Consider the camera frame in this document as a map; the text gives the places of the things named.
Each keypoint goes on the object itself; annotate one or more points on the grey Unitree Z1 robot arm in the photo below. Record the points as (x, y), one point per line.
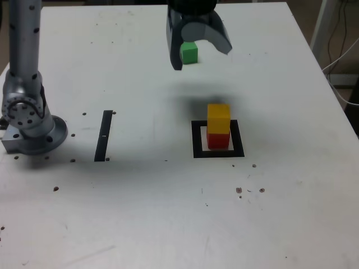
(25, 42)

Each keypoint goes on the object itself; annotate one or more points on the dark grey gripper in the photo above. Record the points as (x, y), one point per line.
(196, 18)

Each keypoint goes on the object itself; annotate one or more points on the red cube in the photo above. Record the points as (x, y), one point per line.
(218, 141)

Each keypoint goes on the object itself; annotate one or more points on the yellow cube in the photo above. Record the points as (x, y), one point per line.
(218, 119)

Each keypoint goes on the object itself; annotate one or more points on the black tape strip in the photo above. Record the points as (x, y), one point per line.
(103, 134)

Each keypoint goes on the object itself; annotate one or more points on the black tape square outline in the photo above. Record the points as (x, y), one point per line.
(196, 140)

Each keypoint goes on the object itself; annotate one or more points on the green cube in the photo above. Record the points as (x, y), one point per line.
(190, 54)

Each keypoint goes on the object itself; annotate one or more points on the white frame leg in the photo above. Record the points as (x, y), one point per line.
(318, 25)

